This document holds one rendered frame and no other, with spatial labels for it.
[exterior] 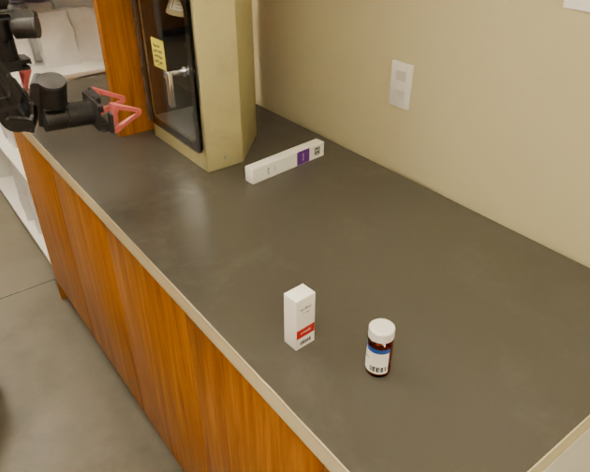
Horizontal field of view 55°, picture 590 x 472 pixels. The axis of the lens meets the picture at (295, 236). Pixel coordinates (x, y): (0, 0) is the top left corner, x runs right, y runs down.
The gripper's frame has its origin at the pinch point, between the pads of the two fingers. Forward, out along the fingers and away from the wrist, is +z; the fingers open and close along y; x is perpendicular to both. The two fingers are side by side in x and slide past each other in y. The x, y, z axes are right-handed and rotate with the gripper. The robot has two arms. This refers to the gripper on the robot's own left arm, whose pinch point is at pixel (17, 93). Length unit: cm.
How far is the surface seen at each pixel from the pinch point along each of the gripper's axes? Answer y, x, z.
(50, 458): -26, -25, 110
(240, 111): 43, -46, 3
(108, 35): 25.1, -8.9, -13.1
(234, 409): 4, -99, 40
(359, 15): 75, -55, -18
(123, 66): 27.8, -8.9, -4.1
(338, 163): 63, -62, 17
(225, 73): 39, -46, -8
